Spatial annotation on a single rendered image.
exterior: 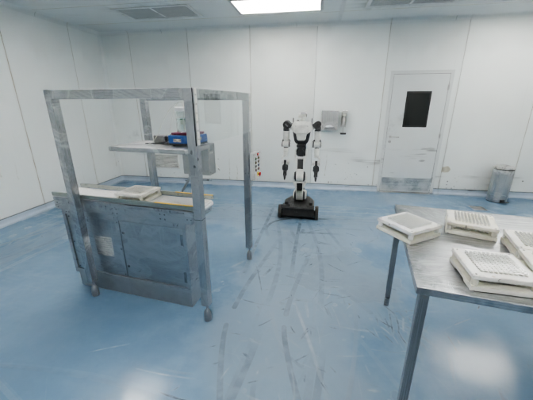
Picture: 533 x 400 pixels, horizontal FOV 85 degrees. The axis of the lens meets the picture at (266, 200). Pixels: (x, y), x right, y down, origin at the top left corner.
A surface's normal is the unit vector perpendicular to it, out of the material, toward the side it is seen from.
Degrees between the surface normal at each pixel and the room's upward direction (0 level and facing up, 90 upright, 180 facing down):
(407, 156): 90
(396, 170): 90
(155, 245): 90
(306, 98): 90
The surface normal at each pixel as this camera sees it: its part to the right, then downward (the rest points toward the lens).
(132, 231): -0.28, 0.31
